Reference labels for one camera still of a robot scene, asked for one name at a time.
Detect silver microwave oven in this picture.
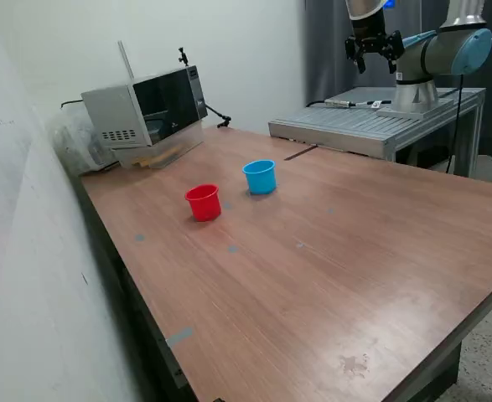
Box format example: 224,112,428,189
80,64,210,147

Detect dark grey curtain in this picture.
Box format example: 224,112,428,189
303,0,492,173

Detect long grey tape strip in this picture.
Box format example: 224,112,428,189
165,327,194,348

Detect thin white metal rod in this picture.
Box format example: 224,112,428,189
117,40,135,80

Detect clear plastic bag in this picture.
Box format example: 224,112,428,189
46,102,119,175

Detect wooden stick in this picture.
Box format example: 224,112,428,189
130,144,184,168

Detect thin black power cable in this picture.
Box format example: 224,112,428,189
445,73,464,175

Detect black strip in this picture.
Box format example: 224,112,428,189
284,145,319,162

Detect black and white tagged cable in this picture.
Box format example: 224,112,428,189
306,98,393,111

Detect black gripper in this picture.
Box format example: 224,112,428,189
344,10,406,75

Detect aluminium profile robot stand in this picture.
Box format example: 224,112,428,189
268,86,487,177

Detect red plastic cup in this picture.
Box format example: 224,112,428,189
184,183,223,222

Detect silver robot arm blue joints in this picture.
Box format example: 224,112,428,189
345,0,492,118

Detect blue plastic cup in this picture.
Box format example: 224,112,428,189
241,159,277,196

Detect aluminium robot mounting plate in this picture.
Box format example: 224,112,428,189
375,96,455,118

